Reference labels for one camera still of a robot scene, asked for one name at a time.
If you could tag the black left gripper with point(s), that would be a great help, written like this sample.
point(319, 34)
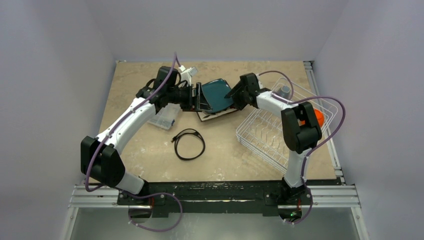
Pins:
point(196, 103)

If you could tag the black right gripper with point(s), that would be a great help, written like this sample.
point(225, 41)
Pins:
point(241, 91)

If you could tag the floral square plate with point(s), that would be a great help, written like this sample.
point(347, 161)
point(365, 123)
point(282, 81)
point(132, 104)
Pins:
point(207, 116)

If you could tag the teal square plate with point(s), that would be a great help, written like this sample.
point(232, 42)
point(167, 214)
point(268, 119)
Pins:
point(215, 92)

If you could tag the grey mug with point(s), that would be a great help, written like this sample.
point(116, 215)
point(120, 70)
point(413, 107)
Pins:
point(284, 92)

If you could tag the orange bowl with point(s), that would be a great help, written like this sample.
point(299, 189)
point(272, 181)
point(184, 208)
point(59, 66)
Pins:
point(320, 117)

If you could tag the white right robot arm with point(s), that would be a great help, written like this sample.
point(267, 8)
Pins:
point(300, 127)

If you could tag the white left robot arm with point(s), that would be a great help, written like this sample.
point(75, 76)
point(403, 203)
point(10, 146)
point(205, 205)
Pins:
point(100, 156)

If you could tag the clear plastic box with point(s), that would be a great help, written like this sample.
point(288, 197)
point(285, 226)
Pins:
point(166, 117)

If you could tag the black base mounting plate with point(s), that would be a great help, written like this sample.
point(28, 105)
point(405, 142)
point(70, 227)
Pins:
point(270, 198)

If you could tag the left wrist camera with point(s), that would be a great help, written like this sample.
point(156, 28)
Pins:
point(187, 73)

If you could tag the white wire dish rack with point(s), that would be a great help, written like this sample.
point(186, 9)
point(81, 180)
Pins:
point(261, 132)

